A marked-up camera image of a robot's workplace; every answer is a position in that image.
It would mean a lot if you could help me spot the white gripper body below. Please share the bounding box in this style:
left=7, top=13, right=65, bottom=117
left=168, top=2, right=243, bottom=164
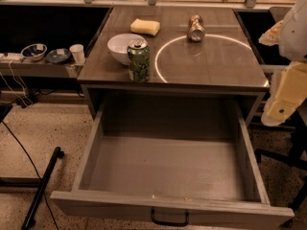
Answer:
left=278, top=0, right=307, bottom=62

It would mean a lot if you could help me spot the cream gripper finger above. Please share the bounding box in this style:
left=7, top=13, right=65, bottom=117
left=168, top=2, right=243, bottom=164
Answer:
left=261, top=61, right=307, bottom=127
left=258, top=20, right=283, bottom=46

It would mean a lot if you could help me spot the green soda can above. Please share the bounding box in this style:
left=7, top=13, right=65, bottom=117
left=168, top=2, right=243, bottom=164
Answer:
left=127, top=39, right=150, bottom=82

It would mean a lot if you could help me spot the silver can lying down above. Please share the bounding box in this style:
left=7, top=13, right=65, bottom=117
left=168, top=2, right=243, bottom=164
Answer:
left=187, top=14, right=205, bottom=42

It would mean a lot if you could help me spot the open grey drawer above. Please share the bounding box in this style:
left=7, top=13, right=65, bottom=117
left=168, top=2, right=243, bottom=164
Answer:
left=51, top=94, right=294, bottom=230

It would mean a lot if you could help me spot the black chair base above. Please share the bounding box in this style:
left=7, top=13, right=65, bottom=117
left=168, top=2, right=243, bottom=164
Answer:
left=251, top=112, right=307, bottom=230

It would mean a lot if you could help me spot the yellow sponge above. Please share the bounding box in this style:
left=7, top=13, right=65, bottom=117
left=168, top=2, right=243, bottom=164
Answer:
left=130, top=19, right=160, bottom=36

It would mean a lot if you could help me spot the wooden cabinet counter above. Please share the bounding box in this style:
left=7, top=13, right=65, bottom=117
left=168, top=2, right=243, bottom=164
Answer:
left=78, top=6, right=269, bottom=122

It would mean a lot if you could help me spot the white ceramic bowl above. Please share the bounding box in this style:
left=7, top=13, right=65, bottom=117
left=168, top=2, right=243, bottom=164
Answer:
left=107, top=34, right=149, bottom=65

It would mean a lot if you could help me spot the white paper cup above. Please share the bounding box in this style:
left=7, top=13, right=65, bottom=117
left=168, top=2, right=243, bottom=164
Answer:
left=69, top=44, right=85, bottom=64

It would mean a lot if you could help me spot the dark blue dish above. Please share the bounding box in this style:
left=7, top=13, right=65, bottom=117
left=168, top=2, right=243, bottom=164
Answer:
left=46, top=48, right=71, bottom=63

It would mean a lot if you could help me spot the grey side shelf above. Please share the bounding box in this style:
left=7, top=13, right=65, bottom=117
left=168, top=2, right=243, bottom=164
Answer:
left=0, top=60, right=83, bottom=79

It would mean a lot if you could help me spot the white power strip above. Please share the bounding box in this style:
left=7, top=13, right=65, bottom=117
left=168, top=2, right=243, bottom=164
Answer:
left=0, top=53, right=22, bottom=61

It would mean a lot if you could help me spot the black metal stand leg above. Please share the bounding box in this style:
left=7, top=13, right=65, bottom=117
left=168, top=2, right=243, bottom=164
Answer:
left=21, top=147, right=64, bottom=230

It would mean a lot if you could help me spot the black drawer handle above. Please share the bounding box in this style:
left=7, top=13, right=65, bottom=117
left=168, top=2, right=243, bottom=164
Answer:
left=151, top=208, right=190, bottom=227

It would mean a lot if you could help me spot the white cable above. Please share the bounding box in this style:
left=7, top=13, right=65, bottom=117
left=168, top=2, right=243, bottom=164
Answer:
left=0, top=60, right=35, bottom=108

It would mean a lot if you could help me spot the black floor cable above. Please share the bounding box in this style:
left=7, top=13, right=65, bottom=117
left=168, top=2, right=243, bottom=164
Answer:
left=0, top=121, right=60, bottom=230

